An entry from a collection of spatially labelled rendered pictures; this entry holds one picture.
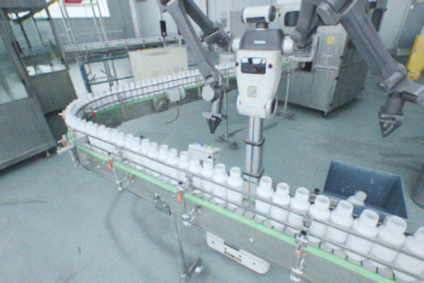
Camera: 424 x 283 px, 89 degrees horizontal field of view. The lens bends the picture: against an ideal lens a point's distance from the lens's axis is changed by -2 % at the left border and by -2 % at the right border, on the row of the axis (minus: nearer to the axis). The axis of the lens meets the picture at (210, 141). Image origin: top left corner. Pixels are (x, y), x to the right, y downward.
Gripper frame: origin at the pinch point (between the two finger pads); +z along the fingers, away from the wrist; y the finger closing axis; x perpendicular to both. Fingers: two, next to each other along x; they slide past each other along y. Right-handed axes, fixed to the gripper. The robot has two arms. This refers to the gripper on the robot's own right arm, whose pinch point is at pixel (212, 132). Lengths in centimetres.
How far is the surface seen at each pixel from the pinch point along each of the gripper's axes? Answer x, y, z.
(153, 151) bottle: -18.5, -18.6, 11.7
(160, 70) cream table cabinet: 259, -296, -54
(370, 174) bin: 46, 69, 11
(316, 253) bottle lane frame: -17, 54, 27
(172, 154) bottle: -19.2, -6.8, 9.9
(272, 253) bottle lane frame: -13, 41, 36
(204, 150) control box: -3.9, -0.4, 8.8
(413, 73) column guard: 714, 183, -154
